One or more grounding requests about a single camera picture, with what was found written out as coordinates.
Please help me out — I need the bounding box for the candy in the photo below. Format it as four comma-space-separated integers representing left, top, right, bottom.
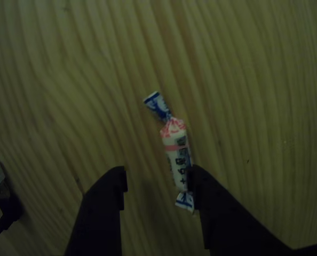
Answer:
142, 91, 196, 215

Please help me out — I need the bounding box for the black USB cable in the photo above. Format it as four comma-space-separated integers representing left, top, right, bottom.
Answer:
0, 180, 23, 244

